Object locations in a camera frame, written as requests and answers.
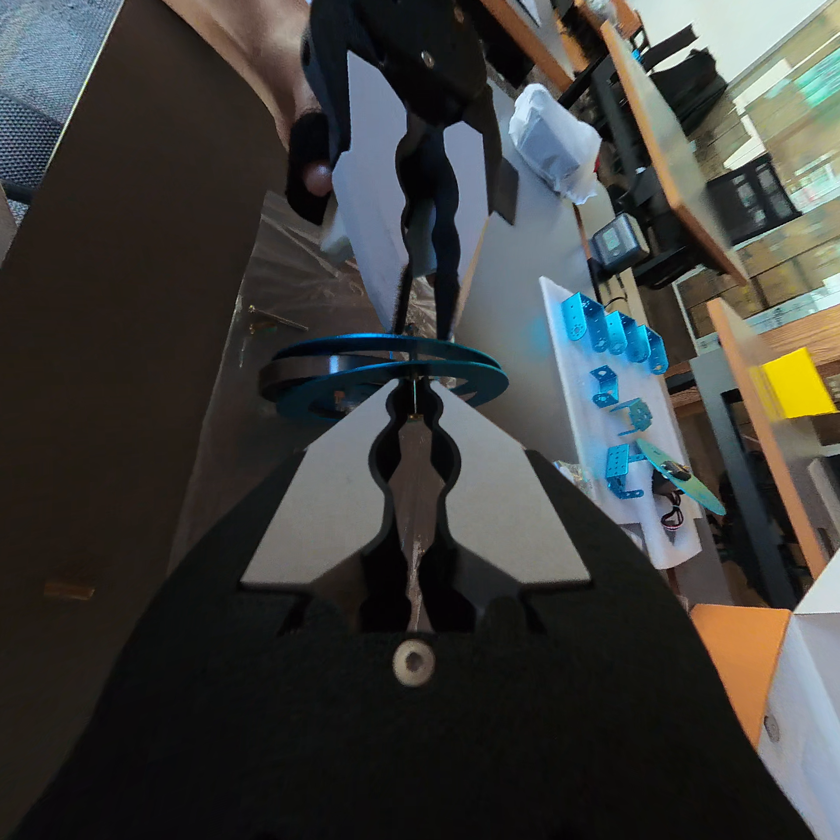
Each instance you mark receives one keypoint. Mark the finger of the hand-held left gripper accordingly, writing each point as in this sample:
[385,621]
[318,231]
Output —
[474,197]
[371,197]

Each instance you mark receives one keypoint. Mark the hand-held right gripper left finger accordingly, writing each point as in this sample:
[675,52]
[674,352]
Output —
[308,525]

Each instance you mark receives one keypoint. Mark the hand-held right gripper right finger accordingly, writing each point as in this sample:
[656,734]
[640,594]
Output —
[518,525]

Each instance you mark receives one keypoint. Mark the blue metal disc bearing assembly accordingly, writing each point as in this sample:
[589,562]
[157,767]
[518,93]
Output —
[479,380]

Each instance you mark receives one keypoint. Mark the person's left forearm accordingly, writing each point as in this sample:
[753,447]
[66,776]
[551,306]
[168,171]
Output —
[229,39]

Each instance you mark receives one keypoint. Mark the person's left hand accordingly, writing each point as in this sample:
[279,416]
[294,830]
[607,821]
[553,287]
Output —
[292,92]

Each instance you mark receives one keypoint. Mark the pile of small screw bags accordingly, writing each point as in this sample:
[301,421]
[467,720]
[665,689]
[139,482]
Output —
[572,474]

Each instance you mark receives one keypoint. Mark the white plastic wrapped package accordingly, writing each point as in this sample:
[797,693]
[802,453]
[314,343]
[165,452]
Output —
[558,144]

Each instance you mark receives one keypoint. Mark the clear plastic bag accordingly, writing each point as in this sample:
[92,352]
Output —
[295,275]

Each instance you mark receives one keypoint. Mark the long table with wooden edge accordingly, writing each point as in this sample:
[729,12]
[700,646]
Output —
[525,39]

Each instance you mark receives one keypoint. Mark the white foam sheet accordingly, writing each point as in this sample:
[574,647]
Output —
[571,407]

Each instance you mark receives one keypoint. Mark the grey charger device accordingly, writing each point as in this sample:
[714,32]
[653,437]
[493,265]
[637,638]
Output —
[617,239]

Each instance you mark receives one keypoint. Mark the long metal screw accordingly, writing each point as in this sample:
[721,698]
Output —
[282,319]

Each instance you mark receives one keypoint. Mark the group of blue metal brackets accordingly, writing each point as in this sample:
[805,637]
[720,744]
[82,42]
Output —
[584,321]

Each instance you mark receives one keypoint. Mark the blue disc with servo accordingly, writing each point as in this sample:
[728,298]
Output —
[702,495]

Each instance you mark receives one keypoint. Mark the wooden top table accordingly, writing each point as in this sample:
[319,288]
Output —
[741,394]
[669,151]

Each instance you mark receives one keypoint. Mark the black bag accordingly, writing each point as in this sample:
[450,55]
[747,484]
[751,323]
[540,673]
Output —
[689,85]

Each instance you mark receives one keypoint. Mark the black plastic crate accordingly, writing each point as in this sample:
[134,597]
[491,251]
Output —
[754,197]

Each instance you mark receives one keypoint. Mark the yellow box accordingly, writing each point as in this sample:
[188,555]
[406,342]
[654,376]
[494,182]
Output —
[800,384]

